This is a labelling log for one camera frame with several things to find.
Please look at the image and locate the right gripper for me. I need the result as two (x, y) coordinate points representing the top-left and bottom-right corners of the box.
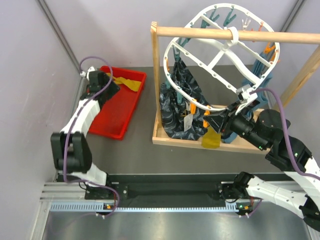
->
(202, 99), (267, 150)

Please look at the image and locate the yellow sock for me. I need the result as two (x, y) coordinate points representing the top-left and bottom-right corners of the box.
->
(112, 76), (141, 92)
(201, 127), (221, 149)

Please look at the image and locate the white round clip hanger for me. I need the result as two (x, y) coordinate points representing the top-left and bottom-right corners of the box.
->
(163, 3), (280, 112)

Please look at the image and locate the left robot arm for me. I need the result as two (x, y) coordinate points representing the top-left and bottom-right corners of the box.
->
(50, 67), (120, 199)

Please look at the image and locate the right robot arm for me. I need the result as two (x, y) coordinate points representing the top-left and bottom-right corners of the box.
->
(203, 101), (320, 231)

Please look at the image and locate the red plastic tray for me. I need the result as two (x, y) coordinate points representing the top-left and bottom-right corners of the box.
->
(88, 67), (147, 141)

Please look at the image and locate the dark patterned cloth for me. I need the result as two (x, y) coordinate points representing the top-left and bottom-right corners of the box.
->
(159, 58), (209, 141)

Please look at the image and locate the blue cloth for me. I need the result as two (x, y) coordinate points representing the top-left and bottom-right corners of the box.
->
(221, 47), (275, 145)

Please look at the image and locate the wooden hanging rack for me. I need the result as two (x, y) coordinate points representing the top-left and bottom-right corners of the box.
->
(150, 21), (320, 149)

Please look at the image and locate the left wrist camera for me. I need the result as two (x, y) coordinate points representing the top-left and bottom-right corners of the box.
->
(80, 66), (97, 80)

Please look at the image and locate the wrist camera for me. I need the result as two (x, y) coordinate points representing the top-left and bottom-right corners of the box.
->
(80, 66), (97, 80)
(235, 84), (258, 115)

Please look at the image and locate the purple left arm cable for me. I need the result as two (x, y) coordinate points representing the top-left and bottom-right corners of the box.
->
(62, 56), (120, 216)

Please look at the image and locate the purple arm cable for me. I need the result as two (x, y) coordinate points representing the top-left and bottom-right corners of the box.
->
(62, 56), (120, 216)
(249, 87), (320, 181)

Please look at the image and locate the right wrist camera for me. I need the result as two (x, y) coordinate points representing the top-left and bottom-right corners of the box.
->
(235, 84), (258, 115)

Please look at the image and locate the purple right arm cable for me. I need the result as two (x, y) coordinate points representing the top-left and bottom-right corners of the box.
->
(249, 87), (320, 181)

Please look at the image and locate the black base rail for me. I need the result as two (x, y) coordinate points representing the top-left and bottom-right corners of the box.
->
(84, 173), (253, 208)

